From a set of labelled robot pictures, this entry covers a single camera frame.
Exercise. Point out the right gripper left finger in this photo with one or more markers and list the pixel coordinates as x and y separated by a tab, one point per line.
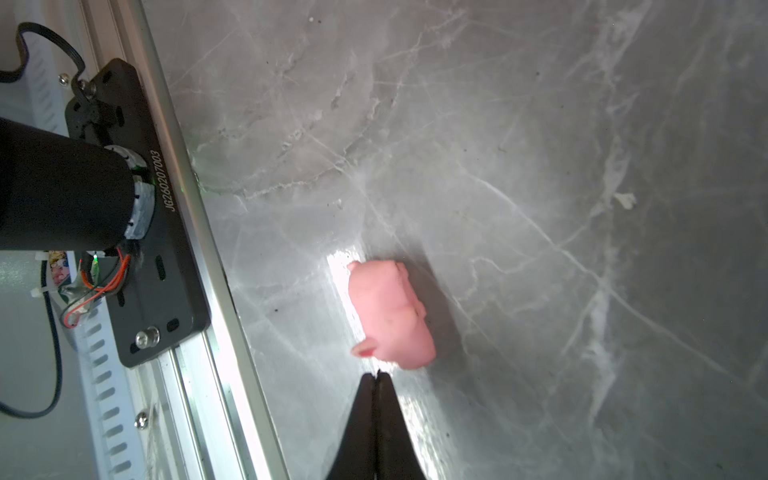
356	457

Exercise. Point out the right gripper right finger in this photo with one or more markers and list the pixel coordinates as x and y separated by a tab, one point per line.
395	454

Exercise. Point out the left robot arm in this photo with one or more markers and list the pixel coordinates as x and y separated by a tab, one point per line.
59	193

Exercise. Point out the pink pig toy front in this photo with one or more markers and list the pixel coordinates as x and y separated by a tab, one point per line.
392	317

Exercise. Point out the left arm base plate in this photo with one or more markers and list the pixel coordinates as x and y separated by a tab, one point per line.
162	301

